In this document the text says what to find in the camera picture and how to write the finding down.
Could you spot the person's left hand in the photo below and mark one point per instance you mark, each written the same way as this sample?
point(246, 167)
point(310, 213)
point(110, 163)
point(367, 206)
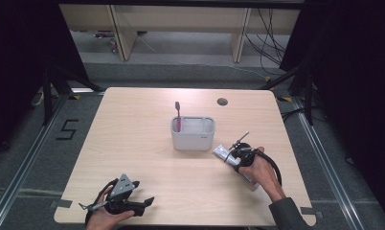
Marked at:
point(106, 218)

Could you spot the pink toothbrush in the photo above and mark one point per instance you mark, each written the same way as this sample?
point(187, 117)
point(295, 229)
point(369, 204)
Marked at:
point(178, 116)

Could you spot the aluminium floor rail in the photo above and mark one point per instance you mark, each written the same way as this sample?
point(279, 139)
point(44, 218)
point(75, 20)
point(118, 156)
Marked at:
point(324, 166)
point(24, 166)

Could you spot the grey toothbrush holder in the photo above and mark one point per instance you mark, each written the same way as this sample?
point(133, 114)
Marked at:
point(193, 135)

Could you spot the black metal stand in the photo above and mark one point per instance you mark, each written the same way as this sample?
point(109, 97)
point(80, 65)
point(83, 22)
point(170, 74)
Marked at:
point(47, 96)
point(308, 96)

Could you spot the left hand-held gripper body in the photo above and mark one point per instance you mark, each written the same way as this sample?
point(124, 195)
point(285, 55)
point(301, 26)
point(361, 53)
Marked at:
point(120, 188)

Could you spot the person's right hand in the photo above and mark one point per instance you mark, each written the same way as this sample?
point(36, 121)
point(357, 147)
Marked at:
point(260, 172)

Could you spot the grey tape patch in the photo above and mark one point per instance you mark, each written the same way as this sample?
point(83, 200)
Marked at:
point(312, 213)
point(62, 203)

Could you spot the dark curtain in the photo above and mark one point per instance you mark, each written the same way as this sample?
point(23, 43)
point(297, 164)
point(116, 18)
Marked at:
point(356, 80)
point(21, 64)

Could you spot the white toothpaste tube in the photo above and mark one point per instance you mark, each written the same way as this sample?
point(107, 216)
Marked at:
point(222, 154)

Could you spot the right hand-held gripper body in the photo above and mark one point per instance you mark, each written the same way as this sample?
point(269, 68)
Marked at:
point(243, 155)

